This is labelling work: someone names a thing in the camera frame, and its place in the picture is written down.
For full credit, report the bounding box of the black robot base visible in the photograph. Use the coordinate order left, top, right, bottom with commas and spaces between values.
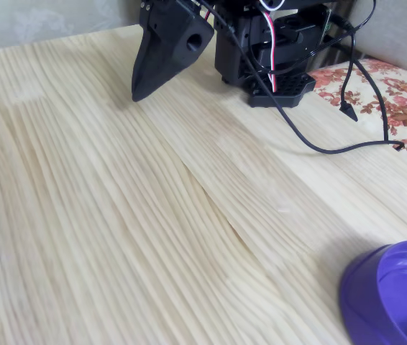
213, 3, 331, 109

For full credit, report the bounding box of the purple bowl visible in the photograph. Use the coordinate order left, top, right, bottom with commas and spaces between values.
339, 239, 407, 345

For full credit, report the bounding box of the pale grey curtain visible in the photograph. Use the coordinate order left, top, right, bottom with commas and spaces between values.
0, 0, 143, 54

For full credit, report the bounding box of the green controller board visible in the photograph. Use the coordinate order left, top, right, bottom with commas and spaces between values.
321, 5, 333, 35

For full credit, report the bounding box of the red and white servo wire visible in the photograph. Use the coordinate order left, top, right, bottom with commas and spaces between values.
258, 0, 287, 93

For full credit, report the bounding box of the thin black cable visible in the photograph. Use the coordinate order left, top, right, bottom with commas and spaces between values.
250, 0, 377, 76

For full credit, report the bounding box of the black cable with pointed end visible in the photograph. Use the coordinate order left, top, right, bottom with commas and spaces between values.
331, 13, 359, 123

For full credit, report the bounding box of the long black cable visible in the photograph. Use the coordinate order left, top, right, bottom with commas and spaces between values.
174, 0, 406, 155

